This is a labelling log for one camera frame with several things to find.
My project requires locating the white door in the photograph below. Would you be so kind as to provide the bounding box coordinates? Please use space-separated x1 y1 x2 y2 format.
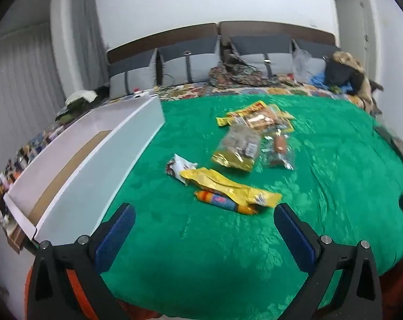
328 0 371 71

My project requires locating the orange sausage stick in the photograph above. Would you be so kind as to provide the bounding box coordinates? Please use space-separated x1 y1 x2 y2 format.
195 190 259 216

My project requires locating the black bag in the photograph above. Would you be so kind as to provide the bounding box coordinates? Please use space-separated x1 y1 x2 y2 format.
324 58 366 88

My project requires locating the beige patterned cloth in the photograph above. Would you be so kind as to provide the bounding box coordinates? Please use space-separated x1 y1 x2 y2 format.
332 51 386 115

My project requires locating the clear plastic bag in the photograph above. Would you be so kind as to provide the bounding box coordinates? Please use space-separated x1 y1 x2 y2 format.
291 48 314 83

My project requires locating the clear packet with red sausage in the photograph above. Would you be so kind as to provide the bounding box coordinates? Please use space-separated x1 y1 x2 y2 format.
260 129 296 171

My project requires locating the green floral blanket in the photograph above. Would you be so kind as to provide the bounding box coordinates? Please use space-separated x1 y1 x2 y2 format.
98 93 403 320

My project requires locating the clear bag of green olives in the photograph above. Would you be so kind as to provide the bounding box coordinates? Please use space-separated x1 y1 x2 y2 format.
211 125 262 173

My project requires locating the dark floral cloth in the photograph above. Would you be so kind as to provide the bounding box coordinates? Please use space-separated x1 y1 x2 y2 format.
208 49 282 89

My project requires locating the white power strip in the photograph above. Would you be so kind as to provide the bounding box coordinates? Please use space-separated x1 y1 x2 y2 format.
131 88 155 99

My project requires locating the long yellow snack packet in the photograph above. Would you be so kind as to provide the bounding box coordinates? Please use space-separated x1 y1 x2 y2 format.
180 167 283 208

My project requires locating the brown headboard panel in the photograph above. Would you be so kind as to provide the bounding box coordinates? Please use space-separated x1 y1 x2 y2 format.
107 23 219 65
219 21 339 46

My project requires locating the grey curtain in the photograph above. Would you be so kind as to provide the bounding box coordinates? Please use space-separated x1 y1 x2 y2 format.
0 0 106 187

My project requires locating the small white snack packet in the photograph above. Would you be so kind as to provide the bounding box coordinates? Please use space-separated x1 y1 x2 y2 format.
166 153 198 186

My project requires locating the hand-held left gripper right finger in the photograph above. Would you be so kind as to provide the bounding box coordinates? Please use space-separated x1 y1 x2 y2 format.
274 203 383 320

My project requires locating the yellow-rimmed orange snack packet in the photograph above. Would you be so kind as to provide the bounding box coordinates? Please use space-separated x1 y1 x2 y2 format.
216 102 295 131

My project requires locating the blue cloth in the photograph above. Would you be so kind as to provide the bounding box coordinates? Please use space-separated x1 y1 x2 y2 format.
309 71 356 94

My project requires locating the white drawer box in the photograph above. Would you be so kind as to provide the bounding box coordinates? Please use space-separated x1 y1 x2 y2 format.
3 97 165 245

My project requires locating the white and green clothes pile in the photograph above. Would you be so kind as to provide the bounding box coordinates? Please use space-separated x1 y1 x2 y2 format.
54 86 109 123

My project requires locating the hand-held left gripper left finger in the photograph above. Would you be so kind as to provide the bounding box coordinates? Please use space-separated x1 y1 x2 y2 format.
27 203 137 320

